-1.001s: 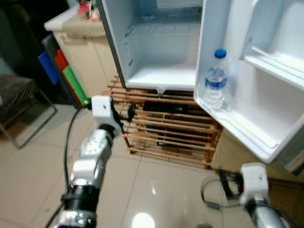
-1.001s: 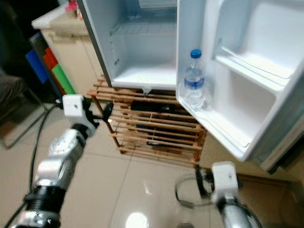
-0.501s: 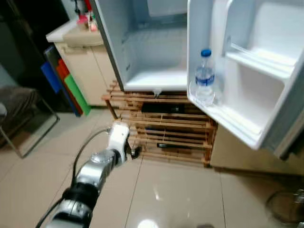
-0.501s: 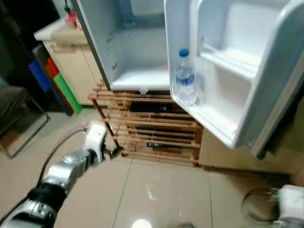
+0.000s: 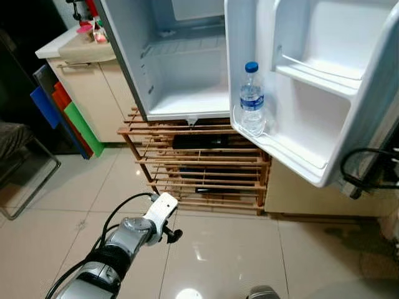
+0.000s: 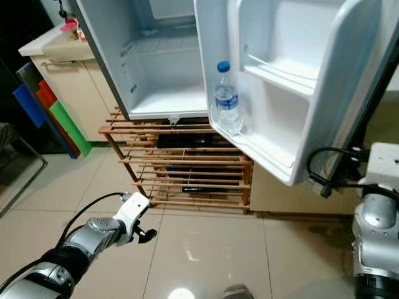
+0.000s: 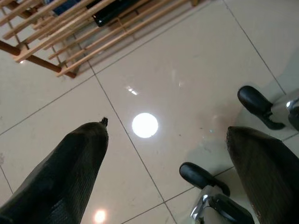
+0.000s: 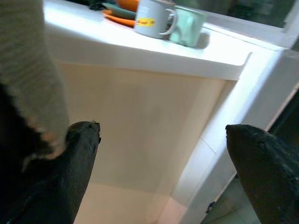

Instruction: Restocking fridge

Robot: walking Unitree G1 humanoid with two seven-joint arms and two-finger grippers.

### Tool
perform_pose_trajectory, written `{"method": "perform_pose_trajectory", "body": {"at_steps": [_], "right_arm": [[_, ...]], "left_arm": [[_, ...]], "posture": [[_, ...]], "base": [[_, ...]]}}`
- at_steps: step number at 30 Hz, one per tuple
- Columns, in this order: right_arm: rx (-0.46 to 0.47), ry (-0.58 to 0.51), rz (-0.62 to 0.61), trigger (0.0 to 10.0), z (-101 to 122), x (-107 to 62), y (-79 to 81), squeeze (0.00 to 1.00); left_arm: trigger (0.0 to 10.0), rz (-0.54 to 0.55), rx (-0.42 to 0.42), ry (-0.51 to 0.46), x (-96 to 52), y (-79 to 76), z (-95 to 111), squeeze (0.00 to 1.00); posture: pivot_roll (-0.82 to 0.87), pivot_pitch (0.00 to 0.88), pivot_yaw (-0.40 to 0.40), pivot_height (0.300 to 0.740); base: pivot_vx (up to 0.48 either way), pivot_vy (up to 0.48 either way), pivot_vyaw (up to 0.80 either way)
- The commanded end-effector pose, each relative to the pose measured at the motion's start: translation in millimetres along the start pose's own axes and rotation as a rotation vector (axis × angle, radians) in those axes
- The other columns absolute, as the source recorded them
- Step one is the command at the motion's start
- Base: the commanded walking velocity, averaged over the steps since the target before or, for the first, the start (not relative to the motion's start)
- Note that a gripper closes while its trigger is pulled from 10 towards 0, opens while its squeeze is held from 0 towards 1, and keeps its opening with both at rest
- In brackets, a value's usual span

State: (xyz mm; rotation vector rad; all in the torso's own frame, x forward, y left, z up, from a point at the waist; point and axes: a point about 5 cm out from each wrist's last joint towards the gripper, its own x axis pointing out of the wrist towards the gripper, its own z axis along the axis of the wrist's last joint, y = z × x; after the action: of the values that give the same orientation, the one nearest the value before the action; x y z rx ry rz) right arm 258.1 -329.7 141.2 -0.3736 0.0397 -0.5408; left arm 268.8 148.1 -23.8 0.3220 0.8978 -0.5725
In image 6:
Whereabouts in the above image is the wooden slatted rack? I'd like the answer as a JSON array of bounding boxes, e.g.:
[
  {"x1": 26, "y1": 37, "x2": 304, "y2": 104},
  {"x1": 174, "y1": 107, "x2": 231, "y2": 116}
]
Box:
[{"x1": 98, "y1": 107, "x2": 253, "y2": 216}]

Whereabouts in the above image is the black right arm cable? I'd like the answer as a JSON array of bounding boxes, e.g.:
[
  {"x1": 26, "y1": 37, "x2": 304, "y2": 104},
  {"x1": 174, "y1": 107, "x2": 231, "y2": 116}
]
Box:
[{"x1": 307, "y1": 146, "x2": 372, "y2": 191}]

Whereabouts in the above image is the beige low cupboard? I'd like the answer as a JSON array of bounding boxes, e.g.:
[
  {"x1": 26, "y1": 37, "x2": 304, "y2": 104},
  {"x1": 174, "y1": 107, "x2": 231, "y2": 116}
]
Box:
[{"x1": 249, "y1": 161, "x2": 359, "y2": 216}]

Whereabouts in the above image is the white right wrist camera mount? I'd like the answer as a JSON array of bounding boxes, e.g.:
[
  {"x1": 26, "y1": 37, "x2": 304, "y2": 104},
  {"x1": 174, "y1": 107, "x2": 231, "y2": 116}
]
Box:
[{"x1": 363, "y1": 142, "x2": 399, "y2": 195}]

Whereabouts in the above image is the black flat box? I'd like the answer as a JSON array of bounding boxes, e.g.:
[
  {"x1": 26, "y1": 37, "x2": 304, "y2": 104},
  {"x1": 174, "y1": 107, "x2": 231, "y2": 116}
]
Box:
[{"x1": 156, "y1": 133, "x2": 204, "y2": 149}]

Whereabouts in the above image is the red cutting board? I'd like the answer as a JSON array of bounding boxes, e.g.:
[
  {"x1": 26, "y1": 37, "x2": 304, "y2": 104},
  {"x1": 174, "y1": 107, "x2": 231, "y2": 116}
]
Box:
[{"x1": 36, "y1": 79, "x2": 60, "y2": 119}]

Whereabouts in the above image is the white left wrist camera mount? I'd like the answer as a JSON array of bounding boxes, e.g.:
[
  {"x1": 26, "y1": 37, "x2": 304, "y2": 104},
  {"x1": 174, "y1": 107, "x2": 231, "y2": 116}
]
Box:
[{"x1": 113, "y1": 192, "x2": 151, "y2": 230}]

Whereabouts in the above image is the white mini fridge body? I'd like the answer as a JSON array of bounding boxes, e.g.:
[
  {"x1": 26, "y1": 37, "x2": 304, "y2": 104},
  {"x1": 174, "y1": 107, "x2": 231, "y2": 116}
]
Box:
[{"x1": 72, "y1": 0, "x2": 216, "y2": 122}]

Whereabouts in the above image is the clear plastic water bottle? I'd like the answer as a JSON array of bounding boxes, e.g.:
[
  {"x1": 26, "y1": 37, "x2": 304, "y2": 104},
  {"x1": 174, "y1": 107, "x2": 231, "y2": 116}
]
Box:
[{"x1": 213, "y1": 61, "x2": 243, "y2": 136}]

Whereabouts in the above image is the white mini fridge door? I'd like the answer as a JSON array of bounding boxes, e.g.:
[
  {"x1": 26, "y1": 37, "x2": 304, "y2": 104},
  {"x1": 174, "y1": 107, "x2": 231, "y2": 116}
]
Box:
[{"x1": 193, "y1": 0, "x2": 399, "y2": 187}]

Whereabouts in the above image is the green cutting board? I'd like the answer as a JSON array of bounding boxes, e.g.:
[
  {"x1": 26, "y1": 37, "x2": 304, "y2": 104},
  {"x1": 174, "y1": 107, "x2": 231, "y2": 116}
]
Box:
[{"x1": 48, "y1": 100, "x2": 91, "y2": 156}]

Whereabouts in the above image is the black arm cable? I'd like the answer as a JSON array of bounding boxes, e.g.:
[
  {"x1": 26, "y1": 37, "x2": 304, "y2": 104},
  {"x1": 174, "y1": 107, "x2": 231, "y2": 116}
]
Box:
[
  {"x1": 307, "y1": 146, "x2": 372, "y2": 191},
  {"x1": 0, "y1": 192, "x2": 128, "y2": 293}
]

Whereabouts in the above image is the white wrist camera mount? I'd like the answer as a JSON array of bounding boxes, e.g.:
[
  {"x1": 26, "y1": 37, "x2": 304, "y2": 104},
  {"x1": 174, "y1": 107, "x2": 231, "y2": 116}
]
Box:
[
  {"x1": 113, "y1": 192, "x2": 151, "y2": 230},
  {"x1": 363, "y1": 142, "x2": 399, "y2": 195}
]

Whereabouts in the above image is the metal framed chair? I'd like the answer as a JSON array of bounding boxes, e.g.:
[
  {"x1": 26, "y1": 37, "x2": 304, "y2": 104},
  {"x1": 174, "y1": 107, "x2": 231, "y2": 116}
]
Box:
[{"x1": 0, "y1": 121, "x2": 49, "y2": 219}]

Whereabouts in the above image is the beige kitchen cabinet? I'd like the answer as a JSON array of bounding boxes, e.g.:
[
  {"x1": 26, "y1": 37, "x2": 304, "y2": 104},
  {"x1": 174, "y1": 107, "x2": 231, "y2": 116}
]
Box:
[{"x1": 30, "y1": 53, "x2": 119, "y2": 143}]

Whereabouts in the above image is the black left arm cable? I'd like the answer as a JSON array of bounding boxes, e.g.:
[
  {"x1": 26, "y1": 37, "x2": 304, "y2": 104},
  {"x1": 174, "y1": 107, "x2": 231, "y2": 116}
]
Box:
[{"x1": 0, "y1": 192, "x2": 128, "y2": 293}]

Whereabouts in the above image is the grey cutting board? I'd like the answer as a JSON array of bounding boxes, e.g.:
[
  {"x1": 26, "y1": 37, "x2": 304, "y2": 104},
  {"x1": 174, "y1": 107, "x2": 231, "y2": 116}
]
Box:
[{"x1": 16, "y1": 62, "x2": 79, "y2": 159}]

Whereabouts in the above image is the grey robot foot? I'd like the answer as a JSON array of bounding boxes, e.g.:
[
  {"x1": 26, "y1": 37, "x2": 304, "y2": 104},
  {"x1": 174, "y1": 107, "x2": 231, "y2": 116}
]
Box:
[{"x1": 221, "y1": 284, "x2": 254, "y2": 299}]

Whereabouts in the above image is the plastic container pink lid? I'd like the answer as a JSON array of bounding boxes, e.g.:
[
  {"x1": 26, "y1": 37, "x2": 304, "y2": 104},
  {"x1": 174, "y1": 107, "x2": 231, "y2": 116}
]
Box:
[{"x1": 60, "y1": 19, "x2": 79, "y2": 39}]

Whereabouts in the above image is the blue cutting board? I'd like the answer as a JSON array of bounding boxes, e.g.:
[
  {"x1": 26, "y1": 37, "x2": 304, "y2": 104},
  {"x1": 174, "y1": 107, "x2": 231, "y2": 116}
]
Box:
[{"x1": 12, "y1": 84, "x2": 47, "y2": 128}]

